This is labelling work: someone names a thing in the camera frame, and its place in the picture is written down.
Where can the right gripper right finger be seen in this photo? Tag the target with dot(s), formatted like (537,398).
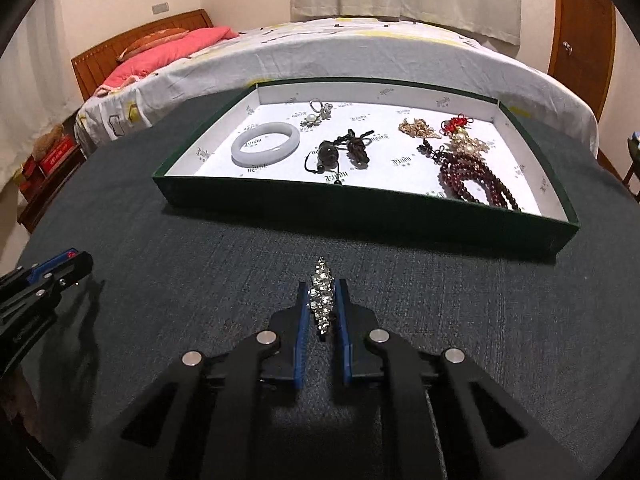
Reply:
(442,415)

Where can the brown wooden door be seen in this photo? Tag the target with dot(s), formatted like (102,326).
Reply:
(583,49)

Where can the brown plush toy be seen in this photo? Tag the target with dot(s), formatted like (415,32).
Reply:
(45,142)

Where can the wooden chair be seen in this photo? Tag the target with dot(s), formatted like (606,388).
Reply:
(633,145)

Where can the dark green table cloth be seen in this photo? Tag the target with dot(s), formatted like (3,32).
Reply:
(562,338)

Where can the pearl keyring charm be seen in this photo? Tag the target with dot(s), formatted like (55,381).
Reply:
(320,110)

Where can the red box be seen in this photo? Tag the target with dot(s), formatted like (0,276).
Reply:
(56,154)

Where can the black tassel pendant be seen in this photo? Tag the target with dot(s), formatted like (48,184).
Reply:
(329,154)

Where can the green jewelry tray box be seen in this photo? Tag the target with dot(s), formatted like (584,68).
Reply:
(415,190)

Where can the wooden nightstand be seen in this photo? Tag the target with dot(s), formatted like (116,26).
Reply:
(40,191)

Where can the crystal leaf brooch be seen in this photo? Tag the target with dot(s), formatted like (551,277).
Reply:
(321,297)

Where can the person's left hand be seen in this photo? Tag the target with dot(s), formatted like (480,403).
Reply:
(17,399)

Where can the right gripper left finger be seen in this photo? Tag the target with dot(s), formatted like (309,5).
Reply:
(198,418)

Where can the wooden headboard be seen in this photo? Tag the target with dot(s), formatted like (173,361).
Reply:
(93,66)

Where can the pearl flower brooch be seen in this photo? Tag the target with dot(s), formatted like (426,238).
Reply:
(461,143)

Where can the silver flower brooch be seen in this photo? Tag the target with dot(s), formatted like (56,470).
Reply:
(311,120)

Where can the orange pillow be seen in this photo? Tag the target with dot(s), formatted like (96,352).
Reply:
(154,39)

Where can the wall switch plate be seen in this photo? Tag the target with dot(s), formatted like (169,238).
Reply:
(160,8)

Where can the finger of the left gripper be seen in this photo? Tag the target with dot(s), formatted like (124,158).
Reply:
(59,279)
(32,274)

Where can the bed with patterned sheet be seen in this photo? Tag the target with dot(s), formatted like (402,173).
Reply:
(337,47)

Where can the pink pillow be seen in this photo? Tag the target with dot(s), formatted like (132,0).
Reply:
(149,61)

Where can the red knot cord charm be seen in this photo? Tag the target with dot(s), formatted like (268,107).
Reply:
(456,123)

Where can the white jade bangle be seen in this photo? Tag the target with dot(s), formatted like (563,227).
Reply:
(265,144)

